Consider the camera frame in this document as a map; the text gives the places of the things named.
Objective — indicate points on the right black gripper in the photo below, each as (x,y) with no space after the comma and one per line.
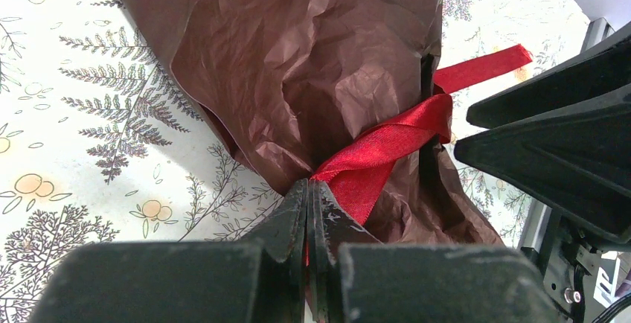
(577,160)

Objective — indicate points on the brown paper bouquet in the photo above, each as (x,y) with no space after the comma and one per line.
(287,84)

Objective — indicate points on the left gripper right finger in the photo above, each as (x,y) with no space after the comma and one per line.
(356,278)

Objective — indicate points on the red ribbon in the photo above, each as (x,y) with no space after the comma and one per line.
(357,174)

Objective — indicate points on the floral patterned table mat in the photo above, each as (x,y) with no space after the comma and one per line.
(96,144)

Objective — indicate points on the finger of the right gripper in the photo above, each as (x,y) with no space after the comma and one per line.
(600,69)

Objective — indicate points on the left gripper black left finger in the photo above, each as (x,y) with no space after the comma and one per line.
(258,278)

